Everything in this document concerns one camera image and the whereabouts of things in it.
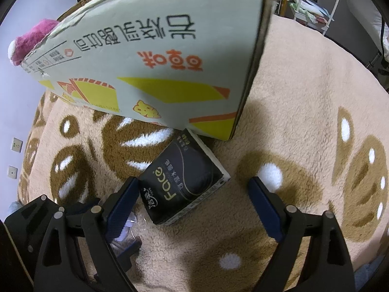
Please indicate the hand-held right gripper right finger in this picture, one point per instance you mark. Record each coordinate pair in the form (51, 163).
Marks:
(264, 210)

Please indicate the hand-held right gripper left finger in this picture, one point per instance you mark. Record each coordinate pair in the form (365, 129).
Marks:
(121, 206)

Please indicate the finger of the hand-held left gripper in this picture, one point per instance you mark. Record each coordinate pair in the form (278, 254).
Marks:
(129, 247)

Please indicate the black tissue pack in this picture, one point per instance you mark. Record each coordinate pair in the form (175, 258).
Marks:
(179, 176)

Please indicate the printed cardboard box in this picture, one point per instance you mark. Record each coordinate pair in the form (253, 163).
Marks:
(152, 51)

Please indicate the pink plush toy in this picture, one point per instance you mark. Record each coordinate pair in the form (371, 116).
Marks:
(33, 36)

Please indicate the beige printed blanket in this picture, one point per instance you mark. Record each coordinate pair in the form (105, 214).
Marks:
(304, 97)

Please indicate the person's light blue clothing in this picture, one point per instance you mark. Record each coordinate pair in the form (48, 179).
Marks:
(363, 279)

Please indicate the white trolley cart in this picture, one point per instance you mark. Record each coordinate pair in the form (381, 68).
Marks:
(334, 6)

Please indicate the white wall socket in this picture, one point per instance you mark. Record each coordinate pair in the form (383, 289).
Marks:
(12, 172)
(16, 145)

